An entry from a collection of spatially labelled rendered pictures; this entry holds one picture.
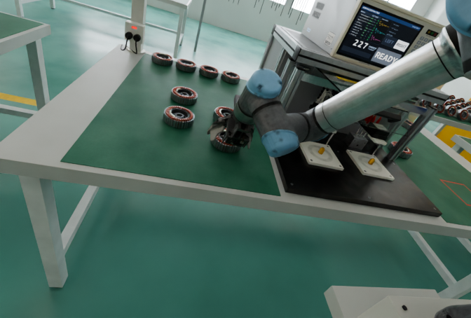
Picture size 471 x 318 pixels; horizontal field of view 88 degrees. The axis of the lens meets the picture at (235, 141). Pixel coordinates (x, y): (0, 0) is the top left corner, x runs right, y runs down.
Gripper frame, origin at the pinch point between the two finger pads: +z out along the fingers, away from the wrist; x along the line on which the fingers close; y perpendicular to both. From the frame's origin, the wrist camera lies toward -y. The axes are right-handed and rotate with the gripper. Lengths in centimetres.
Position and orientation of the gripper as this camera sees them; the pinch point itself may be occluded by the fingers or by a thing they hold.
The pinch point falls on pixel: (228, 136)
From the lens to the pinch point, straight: 85.1
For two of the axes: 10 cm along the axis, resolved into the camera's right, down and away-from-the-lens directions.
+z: -2.8, 3.9, 8.8
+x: 9.6, 2.1, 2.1
